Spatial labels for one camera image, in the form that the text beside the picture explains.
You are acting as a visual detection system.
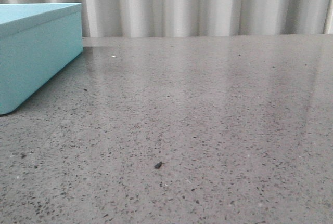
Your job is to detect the light blue plastic box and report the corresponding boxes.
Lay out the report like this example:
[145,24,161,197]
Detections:
[1,3,83,114]

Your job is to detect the small black debris chip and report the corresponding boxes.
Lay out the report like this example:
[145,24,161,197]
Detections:
[154,162,163,169]

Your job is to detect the grey pleated curtain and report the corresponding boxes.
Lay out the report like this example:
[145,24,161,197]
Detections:
[1,0,332,37]

